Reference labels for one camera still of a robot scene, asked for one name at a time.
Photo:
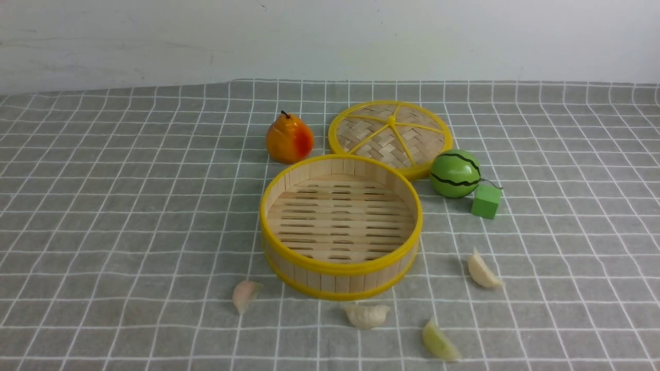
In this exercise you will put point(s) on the white pleated toy dumpling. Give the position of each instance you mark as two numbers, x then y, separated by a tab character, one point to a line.
366	317

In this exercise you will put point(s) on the pink toy dumpling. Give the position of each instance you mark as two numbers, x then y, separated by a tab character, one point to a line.
244	293

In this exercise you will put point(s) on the white crescent toy dumpling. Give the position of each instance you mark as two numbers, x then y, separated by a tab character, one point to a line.
481	273

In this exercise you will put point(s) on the green toy dumpling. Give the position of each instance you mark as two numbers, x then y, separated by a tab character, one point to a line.
437	343

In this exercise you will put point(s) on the yellow rimmed bamboo steamer tray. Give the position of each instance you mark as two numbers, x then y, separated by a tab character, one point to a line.
340	227

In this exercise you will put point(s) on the yellow rimmed woven steamer lid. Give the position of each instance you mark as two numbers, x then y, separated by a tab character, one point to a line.
401	135

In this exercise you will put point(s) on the orange toy pear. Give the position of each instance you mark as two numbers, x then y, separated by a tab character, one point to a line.
289	140

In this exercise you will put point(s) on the green toy watermelon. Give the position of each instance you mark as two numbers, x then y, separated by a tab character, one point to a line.
455	173

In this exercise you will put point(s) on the green wooden cube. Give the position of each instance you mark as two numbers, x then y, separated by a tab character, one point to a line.
486	201

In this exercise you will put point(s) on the grey checked tablecloth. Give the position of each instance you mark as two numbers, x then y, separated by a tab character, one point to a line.
129	216

